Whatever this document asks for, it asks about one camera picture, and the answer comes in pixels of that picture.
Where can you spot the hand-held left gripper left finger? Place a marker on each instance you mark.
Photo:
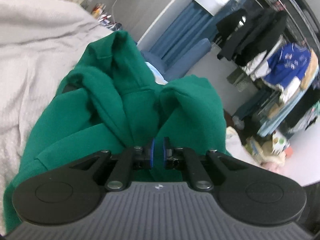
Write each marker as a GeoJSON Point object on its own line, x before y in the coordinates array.
{"type": "Point", "coordinates": [151, 153]}

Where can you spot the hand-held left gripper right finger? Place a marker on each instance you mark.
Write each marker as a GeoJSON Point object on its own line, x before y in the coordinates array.
{"type": "Point", "coordinates": [165, 153]}

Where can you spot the green sweatshirt with white print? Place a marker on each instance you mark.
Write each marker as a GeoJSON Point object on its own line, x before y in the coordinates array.
{"type": "Point", "coordinates": [100, 117]}

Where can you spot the light blue bedsheet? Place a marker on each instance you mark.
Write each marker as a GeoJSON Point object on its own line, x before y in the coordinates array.
{"type": "Point", "coordinates": [156, 76]}

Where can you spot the grey crumpled bag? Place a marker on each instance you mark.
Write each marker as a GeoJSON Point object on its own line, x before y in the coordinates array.
{"type": "Point", "coordinates": [238, 123]}

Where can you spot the light blue hanging garment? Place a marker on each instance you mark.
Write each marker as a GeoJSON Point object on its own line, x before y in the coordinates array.
{"type": "Point", "coordinates": [275, 110]}

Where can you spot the white hanging jacket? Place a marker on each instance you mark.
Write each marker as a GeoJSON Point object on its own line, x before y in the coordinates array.
{"type": "Point", "coordinates": [255, 67]}

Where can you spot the blue curtain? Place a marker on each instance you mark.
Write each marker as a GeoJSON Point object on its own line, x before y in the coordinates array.
{"type": "Point", "coordinates": [180, 30]}

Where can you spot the grey blanket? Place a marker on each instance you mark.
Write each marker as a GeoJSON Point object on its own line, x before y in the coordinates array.
{"type": "Point", "coordinates": [37, 67]}

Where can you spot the grey wardrobe cabinet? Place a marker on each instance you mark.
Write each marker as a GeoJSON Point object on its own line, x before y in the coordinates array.
{"type": "Point", "coordinates": [150, 2]}

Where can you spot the blue and white jacket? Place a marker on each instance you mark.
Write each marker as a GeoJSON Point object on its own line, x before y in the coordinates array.
{"type": "Point", "coordinates": [287, 62]}

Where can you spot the row of small bottles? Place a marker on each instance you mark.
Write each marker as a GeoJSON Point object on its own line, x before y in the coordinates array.
{"type": "Point", "coordinates": [98, 10]}

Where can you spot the beige hanging garment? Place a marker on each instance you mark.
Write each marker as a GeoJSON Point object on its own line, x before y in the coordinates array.
{"type": "Point", "coordinates": [311, 72]}

